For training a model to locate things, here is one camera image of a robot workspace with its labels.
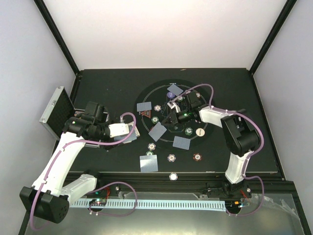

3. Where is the purple round blind button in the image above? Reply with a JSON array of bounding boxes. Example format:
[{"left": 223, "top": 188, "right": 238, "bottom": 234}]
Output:
[{"left": 167, "top": 92, "right": 175, "bottom": 99}]

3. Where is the dealt blue card top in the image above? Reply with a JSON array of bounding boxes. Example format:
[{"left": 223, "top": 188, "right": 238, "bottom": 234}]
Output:
[{"left": 167, "top": 84, "right": 183, "bottom": 96}]

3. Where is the dealt blue card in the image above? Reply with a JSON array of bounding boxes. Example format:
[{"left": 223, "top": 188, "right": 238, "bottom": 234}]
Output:
[
  {"left": 167, "top": 84, "right": 183, "bottom": 96},
  {"left": 136, "top": 102, "right": 152, "bottom": 112},
  {"left": 148, "top": 122, "right": 167, "bottom": 141},
  {"left": 173, "top": 136, "right": 191, "bottom": 150},
  {"left": 139, "top": 155, "right": 158, "bottom": 173}
]

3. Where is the blue playing card deck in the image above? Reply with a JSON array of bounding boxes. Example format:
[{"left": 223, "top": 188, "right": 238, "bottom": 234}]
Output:
[{"left": 113, "top": 122, "right": 140, "bottom": 144}]

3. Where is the white round blind button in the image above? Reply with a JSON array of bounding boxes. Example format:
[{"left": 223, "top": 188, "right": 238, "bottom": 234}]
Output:
[{"left": 196, "top": 128, "right": 205, "bottom": 137}]

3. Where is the green poker chip stack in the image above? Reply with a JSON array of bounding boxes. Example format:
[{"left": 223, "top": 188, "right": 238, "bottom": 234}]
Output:
[{"left": 146, "top": 151, "right": 154, "bottom": 156}]

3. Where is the red triangular dealer button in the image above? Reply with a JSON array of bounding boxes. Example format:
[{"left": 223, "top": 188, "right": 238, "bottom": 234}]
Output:
[{"left": 140, "top": 110, "right": 151, "bottom": 118}]

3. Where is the red poker chip stack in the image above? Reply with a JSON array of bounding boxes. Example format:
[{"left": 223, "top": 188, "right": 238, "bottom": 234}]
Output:
[{"left": 193, "top": 153, "right": 202, "bottom": 162}]

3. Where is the blue poker chip stack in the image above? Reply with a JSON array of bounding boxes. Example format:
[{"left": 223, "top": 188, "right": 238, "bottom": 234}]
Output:
[{"left": 167, "top": 154, "right": 176, "bottom": 163}]

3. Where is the white chip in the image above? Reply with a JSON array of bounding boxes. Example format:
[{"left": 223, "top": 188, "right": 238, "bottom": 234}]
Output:
[{"left": 169, "top": 172, "right": 178, "bottom": 181}]

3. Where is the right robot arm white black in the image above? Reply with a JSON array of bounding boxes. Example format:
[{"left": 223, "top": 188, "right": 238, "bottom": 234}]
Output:
[{"left": 162, "top": 90, "right": 264, "bottom": 197}]

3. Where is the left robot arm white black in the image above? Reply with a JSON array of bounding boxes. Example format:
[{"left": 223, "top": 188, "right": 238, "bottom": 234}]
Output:
[{"left": 20, "top": 102, "right": 130, "bottom": 223}]

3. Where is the round black poker mat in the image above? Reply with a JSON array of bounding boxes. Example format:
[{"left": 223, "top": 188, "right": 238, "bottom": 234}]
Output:
[{"left": 134, "top": 79, "right": 215, "bottom": 152}]

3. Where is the aluminium poker chip case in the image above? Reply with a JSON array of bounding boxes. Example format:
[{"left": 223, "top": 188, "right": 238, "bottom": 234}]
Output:
[{"left": 39, "top": 86, "right": 109, "bottom": 141}]

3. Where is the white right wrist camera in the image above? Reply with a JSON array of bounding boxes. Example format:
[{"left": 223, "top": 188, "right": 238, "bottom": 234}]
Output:
[{"left": 167, "top": 101, "right": 180, "bottom": 113}]

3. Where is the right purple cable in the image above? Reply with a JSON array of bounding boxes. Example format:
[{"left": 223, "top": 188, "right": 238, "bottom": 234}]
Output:
[{"left": 171, "top": 83, "right": 265, "bottom": 217}]

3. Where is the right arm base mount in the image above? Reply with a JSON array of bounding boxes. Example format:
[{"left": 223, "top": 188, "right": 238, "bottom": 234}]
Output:
[{"left": 203, "top": 181, "right": 251, "bottom": 215}]

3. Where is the white slotted cable duct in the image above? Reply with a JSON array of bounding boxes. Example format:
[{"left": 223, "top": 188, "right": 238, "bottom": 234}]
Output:
[{"left": 70, "top": 198, "right": 226, "bottom": 212}]

